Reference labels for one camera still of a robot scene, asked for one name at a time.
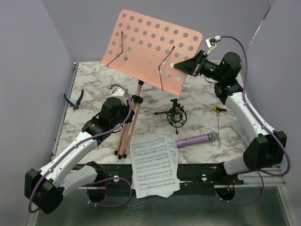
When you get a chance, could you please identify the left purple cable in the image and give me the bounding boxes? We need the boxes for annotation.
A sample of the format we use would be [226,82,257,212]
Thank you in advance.
[28,83,134,214]

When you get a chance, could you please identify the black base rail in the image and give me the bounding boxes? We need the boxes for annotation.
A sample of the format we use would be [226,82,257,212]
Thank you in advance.
[87,161,285,201]

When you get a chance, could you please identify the sheet music page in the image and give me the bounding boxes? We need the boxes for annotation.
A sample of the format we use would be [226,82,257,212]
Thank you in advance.
[159,136,180,198]
[130,134,180,199]

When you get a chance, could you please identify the pink music stand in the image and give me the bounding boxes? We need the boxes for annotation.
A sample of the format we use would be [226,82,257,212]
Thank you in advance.
[102,9,203,159]

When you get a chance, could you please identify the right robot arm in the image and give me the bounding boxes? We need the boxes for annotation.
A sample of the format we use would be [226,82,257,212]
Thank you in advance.
[174,50,287,184]

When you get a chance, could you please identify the black microphone shock mount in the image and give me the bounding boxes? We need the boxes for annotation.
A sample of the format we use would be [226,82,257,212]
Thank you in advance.
[154,98,187,135]

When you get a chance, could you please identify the blue handled pliers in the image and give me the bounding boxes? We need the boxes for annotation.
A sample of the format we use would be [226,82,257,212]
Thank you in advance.
[63,89,85,111]

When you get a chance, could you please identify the yellow handled screwdriver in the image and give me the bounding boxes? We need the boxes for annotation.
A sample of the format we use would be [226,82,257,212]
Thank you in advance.
[213,106,227,148]

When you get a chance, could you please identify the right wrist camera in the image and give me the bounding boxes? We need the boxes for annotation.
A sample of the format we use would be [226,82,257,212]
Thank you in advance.
[206,35,221,56]

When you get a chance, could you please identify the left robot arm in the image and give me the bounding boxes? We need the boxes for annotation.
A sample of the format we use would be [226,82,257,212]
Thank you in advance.
[24,96,131,214]

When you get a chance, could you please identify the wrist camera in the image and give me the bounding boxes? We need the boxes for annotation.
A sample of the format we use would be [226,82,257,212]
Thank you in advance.
[110,87,128,101]
[206,35,221,56]

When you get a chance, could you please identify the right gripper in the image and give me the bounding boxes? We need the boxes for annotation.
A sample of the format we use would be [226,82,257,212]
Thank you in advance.
[174,50,224,82]

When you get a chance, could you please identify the purple glitter microphone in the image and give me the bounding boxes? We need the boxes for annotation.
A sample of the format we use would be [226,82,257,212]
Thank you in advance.
[175,131,219,148]

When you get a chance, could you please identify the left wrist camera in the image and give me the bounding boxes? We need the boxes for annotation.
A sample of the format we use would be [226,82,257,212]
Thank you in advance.
[110,87,128,101]

